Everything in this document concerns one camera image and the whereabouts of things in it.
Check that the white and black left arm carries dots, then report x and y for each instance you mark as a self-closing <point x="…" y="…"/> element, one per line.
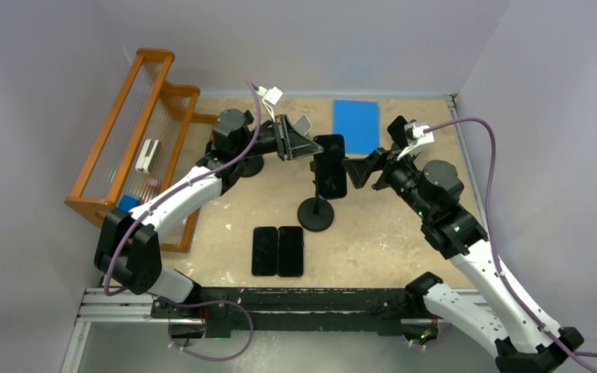
<point x="128" y="250"/>

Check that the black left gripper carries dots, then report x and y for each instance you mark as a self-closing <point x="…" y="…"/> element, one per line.
<point x="289" y="144"/>

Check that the black tall phone stand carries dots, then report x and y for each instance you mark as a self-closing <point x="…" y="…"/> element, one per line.
<point x="315" y="214"/>

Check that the black smartphone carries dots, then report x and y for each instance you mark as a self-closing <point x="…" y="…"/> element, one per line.
<point x="264" y="251"/>

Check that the black phone on small stand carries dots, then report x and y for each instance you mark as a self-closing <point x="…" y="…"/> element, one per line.
<point x="397" y="131"/>

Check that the blue rectangular mat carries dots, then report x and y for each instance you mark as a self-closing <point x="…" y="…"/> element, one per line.
<point x="358" y="122"/>

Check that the blue object on rack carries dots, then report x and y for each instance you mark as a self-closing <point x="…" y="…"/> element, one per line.
<point x="128" y="202"/>

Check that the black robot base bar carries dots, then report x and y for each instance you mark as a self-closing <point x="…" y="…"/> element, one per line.
<point x="384" y="311"/>

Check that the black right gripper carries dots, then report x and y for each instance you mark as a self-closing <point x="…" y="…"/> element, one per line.
<point x="360" y="170"/>

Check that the white device on rack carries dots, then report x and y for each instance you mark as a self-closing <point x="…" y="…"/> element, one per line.
<point x="146" y="156"/>

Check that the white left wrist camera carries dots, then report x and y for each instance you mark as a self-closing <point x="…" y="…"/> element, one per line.
<point x="269" y="98"/>

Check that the white folding phone stand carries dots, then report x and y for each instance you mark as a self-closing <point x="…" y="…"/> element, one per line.
<point x="303" y="125"/>

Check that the orange wooden rack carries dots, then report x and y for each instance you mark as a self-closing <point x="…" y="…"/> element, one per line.
<point x="146" y="106"/>

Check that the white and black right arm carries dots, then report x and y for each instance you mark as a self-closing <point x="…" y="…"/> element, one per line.
<point x="513" y="329"/>

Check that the black phone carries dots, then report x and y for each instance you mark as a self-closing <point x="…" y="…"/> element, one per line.
<point x="290" y="251"/>
<point x="397" y="131"/>
<point x="331" y="177"/>

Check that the black round-base phone stand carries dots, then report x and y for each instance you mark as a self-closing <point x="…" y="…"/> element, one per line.
<point x="251" y="166"/>

